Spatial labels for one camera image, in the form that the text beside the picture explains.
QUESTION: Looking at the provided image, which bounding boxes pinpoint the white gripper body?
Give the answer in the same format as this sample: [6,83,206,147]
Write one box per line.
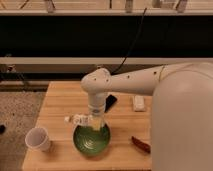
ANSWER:
[88,93,107,116]

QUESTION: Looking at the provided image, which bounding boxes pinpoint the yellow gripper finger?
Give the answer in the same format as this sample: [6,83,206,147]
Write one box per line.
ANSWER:
[91,116,102,131]

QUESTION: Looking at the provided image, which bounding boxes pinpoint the white plastic bottle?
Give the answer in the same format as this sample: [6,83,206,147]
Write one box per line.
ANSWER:
[64,114,91,126]

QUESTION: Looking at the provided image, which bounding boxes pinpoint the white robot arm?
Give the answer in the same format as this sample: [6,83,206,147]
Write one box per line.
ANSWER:
[81,62,213,171]

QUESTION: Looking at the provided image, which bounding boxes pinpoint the green ceramic bowl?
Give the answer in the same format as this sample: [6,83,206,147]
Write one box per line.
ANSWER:
[73,124,111,156]

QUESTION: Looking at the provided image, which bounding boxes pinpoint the black phone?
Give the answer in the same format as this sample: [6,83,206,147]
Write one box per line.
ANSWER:
[105,95,117,112]

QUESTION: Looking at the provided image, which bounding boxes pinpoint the white rectangular block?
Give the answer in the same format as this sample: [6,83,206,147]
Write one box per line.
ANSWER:
[133,95,146,112]

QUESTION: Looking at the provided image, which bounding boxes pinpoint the dried red chili pepper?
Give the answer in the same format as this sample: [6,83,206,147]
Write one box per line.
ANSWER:
[131,136,151,153]

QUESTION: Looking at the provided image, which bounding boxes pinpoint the white paper cup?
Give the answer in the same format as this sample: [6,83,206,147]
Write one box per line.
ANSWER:
[25,127,51,151]

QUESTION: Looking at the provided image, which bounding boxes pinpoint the black hanging cable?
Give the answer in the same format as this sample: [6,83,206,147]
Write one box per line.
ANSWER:
[110,7,148,75]

